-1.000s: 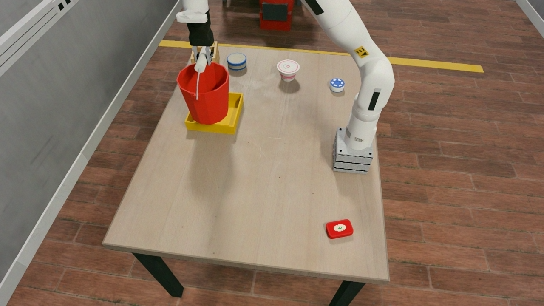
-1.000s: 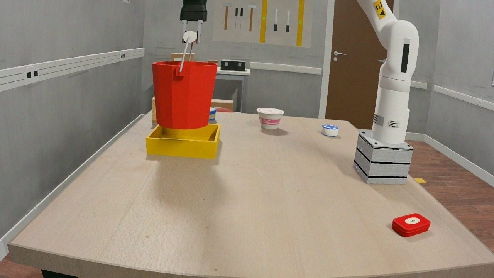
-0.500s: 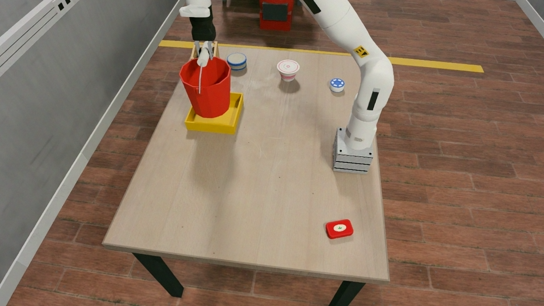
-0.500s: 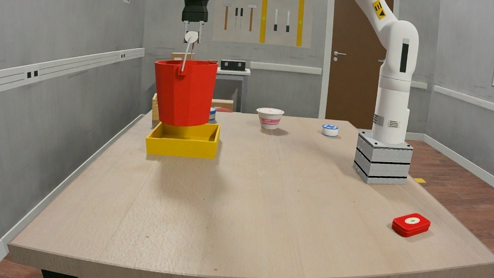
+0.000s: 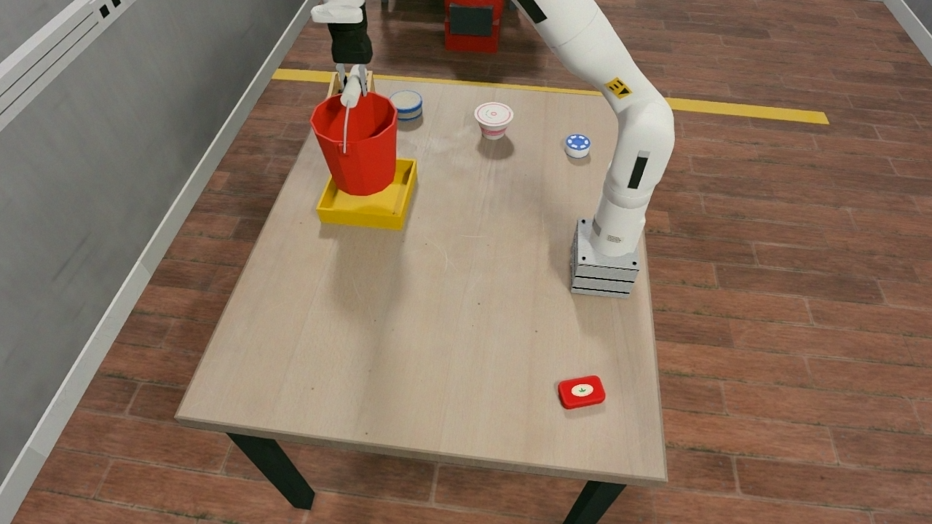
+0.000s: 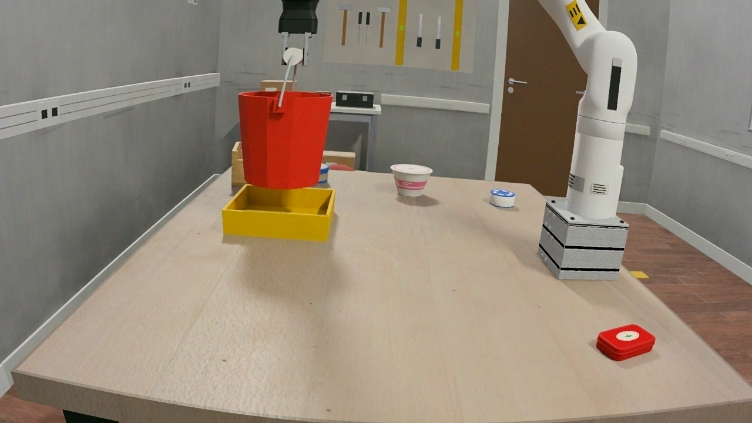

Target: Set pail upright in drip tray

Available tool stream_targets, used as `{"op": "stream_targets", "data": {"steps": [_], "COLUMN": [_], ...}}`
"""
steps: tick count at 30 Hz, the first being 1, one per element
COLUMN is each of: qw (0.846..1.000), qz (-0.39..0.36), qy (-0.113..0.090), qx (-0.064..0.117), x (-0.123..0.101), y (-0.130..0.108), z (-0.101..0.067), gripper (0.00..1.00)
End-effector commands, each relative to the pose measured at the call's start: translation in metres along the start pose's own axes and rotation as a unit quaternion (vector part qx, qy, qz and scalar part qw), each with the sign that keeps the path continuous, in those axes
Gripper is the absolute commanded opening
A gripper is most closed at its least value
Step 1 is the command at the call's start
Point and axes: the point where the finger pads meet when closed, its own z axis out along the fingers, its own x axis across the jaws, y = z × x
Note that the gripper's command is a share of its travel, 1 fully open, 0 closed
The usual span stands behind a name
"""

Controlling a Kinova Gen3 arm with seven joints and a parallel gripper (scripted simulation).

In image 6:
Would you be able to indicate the blue and grey round tin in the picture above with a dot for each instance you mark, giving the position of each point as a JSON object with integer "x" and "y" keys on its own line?
{"x": 323, "y": 179}

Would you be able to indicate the small wooden crate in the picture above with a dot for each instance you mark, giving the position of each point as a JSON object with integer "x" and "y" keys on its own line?
{"x": 237, "y": 170}

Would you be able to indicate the white yogurt cup with pink band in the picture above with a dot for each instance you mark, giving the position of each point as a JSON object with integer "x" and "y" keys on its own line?
{"x": 410, "y": 179}

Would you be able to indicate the red mint tin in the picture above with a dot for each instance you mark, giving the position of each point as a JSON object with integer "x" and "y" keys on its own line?
{"x": 625, "y": 342}

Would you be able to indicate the yellow shallow tray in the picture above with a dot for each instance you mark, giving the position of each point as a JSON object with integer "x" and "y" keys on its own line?
{"x": 279, "y": 213}

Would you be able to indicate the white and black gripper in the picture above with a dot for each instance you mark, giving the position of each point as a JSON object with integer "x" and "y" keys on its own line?
{"x": 298, "y": 16}

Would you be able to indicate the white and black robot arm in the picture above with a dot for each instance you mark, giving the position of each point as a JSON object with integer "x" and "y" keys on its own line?
{"x": 610, "y": 60}

